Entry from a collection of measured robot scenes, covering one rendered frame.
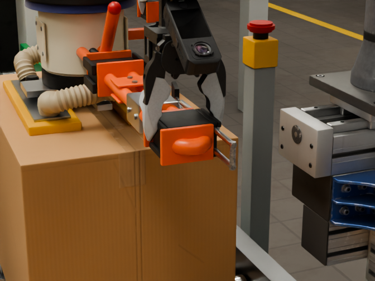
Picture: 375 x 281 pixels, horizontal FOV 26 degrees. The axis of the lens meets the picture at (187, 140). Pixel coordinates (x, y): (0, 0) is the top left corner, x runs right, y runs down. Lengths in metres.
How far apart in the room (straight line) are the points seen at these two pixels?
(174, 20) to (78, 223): 0.53
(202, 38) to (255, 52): 1.01
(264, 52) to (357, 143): 0.64
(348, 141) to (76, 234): 0.51
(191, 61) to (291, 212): 2.52
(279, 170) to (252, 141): 1.81
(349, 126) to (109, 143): 0.43
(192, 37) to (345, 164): 0.53
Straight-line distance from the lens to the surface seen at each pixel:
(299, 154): 1.47
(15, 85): 1.77
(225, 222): 1.55
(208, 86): 1.10
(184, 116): 1.11
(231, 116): 4.68
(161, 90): 1.08
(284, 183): 3.76
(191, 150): 1.06
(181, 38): 1.02
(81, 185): 1.42
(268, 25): 2.04
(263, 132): 2.11
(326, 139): 1.42
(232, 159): 1.04
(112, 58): 1.46
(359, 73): 1.50
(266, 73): 2.06
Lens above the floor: 1.45
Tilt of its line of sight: 20 degrees down
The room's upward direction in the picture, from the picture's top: straight up
